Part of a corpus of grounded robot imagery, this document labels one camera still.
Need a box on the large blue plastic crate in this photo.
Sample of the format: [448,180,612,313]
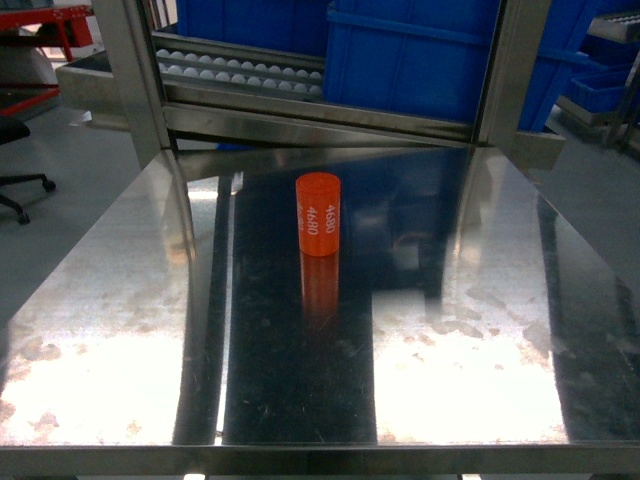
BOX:
[323,1,600,132]

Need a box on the small blue bin right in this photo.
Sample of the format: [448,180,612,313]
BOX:
[565,69,629,113]

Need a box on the black office chair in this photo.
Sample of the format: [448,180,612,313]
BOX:
[0,115,57,226]

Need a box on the rear blue plastic crate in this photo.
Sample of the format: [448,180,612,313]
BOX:
[176,0,329,57]

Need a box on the orange cylindrical capacitor 4680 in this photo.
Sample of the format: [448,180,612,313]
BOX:
[295,172,341,257]

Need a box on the red metal table frame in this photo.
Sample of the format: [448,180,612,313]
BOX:
[1,4,94,116]

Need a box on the stainless steel roller rack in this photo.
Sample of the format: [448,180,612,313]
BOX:
[57,1,565,169]

